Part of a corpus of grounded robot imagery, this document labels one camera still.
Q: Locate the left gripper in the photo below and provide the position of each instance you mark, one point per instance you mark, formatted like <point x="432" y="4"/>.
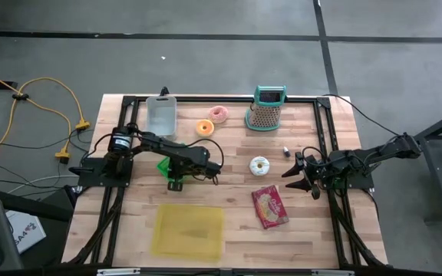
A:
<point x="196" y="166"/>

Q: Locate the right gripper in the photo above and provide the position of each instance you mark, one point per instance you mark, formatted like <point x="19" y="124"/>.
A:
<point x="315" y="172"/>

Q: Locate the small white-capped dropper bottle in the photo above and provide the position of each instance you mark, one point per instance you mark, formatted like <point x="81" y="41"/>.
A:
<point x="286" y="152"/>

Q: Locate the green plastic basket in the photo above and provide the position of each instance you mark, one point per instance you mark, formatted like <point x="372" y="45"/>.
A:
<point x="162" y="166"/>

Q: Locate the orange frosted donut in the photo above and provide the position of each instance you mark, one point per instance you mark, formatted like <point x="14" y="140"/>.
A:
<point x="200" y="130"/>

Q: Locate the red popcorn packet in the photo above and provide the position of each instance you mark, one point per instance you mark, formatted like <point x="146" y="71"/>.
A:
<point x="269" y="209"/>

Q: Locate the white frosted donut blue drizzle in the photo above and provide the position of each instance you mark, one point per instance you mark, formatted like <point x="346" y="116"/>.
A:
<point x="253" y="170"/>

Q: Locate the pink frosted donut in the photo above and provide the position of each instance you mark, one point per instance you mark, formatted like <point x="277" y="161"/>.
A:
<point x="212" y="115"/>

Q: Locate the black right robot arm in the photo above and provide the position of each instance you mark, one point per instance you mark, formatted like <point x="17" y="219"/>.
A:
<point x="378" y="153"/>

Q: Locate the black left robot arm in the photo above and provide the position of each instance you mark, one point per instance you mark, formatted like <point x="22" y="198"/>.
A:
<point x="156" y="143"/>

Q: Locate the clear plastic bin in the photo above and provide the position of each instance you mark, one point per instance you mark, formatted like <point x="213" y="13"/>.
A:
<point x="161" y="115"/>

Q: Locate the metal box grater teal trim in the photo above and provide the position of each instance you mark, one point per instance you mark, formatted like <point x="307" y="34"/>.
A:
<point x="263" y="115"/>

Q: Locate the black table edge clamp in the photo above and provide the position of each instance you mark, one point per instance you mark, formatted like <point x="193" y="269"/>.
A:
<point x="163" y="92"/>

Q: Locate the black metal side table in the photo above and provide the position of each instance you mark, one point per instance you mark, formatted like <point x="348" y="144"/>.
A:
<point x="436" y="168"/>

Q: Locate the white printed box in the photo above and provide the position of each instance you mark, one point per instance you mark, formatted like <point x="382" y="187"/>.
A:
<point x="25" y="234"/>

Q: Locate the black aluminium table frame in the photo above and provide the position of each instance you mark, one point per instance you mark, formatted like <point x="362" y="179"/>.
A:
<point x="236" y="100"/>

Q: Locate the silver mounting bracket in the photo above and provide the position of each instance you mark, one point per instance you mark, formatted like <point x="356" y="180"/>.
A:
<point x="117" y="272"/>
<point x="332" y="273"/>

